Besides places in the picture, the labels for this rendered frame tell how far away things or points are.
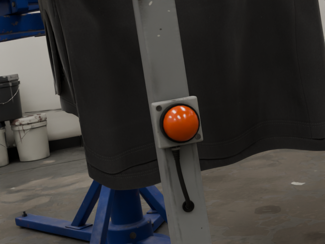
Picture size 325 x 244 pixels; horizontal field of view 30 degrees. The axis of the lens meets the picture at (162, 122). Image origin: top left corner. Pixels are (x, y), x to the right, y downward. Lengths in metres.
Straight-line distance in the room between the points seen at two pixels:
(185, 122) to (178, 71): 0.07
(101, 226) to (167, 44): 1.51
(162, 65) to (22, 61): 4.93
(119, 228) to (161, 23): 1.70
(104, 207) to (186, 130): 1.56
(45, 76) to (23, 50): 0.29
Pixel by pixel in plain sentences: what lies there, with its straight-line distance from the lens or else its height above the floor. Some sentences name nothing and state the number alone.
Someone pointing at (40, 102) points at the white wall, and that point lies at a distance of 5.57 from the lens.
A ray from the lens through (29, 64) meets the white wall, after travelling 5.56.
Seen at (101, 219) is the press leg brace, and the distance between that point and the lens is 2.14.
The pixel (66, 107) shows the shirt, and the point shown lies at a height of 0.66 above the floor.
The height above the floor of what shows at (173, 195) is 0.57.
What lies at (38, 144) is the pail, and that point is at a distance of 5.25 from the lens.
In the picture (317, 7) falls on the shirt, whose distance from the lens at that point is 1.04.
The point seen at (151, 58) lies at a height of 0.72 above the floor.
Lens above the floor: 0.73
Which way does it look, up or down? 6 degrees down
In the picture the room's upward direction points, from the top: 9 degrees counter-clockwise
